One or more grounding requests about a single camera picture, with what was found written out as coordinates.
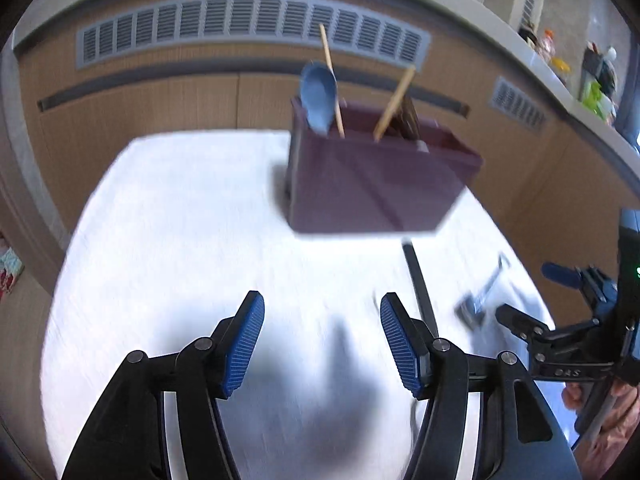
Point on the dark packet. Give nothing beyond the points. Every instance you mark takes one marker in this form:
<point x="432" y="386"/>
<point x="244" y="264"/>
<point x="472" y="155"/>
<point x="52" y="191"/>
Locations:
<point x="527" y="34"/>

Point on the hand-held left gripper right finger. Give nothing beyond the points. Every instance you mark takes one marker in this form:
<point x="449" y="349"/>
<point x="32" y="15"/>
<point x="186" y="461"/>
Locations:
<point x="400" y="345"/>

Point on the pile of cloths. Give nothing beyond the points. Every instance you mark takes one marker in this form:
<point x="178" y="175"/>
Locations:
<point x="10" y="270"/>

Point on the wooden chopstick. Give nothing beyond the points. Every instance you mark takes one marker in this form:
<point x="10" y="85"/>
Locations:
<point x="395" y="105"/>
<point x="331" y="75"/>

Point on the yellow-lidded jar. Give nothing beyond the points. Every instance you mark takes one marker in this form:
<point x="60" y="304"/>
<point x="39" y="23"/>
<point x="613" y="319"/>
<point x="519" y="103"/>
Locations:
<point x="560" y="65"/>

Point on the blue-grey plastic spoon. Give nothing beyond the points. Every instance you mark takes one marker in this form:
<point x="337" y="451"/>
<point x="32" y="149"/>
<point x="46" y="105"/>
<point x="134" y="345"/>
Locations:
<point x="317" y="92"/>

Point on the white textured towel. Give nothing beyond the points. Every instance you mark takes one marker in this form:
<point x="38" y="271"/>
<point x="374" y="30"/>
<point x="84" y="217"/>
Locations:
<point x="175" y="240"/>

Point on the short grey vent grille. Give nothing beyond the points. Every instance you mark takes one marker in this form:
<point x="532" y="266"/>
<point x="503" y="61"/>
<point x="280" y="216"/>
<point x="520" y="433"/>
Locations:
<point x="517" y="105"/>

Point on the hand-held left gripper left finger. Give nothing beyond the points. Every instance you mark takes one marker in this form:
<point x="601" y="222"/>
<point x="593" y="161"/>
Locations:
<point x="245" y="345"/>

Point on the green plastic bag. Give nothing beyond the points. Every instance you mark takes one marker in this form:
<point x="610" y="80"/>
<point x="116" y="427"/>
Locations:
<point x="595" y="100"/>

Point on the long grey vent grille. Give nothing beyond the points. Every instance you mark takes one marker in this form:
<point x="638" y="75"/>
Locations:
<point x="250" y="22"/>

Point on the black shovel-shaped spoon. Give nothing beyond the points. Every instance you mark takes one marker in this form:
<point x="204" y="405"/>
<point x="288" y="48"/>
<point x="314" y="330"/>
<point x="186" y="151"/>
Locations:
<point x="477" y="302"/>

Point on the maroon plastic utensil holder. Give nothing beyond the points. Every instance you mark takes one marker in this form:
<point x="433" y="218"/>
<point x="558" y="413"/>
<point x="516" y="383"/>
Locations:
<point x="370" y="185"/>

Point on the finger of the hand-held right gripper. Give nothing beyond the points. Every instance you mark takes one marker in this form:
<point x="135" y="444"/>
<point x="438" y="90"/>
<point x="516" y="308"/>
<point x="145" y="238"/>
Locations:
<point x="560" y="273"/>
<point x="520" y="322"/>

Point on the small wall vent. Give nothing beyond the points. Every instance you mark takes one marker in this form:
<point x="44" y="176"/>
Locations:
<point x="529" y="4"/>

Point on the dark brown spoon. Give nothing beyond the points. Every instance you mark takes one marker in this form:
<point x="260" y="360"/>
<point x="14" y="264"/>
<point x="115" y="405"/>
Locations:
<point x="419" y="285"/>

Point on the kitchen counter with wooden front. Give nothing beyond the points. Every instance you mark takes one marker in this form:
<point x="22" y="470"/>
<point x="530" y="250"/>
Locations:
<point x="150" y="105"/>

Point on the orange-capped clear bottle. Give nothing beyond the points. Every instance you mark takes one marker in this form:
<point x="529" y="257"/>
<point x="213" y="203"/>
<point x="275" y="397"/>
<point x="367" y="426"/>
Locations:
<point x="548" y="44"/>

